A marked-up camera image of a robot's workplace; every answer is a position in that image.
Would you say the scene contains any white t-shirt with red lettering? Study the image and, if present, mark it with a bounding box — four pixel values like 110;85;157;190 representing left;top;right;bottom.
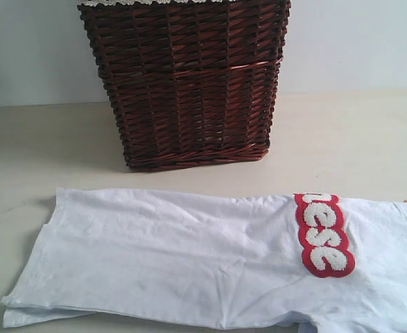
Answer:
2;189;407;332

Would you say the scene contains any dark brown wicker basket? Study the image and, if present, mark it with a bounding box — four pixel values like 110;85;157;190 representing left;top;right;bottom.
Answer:
77;0;291;171

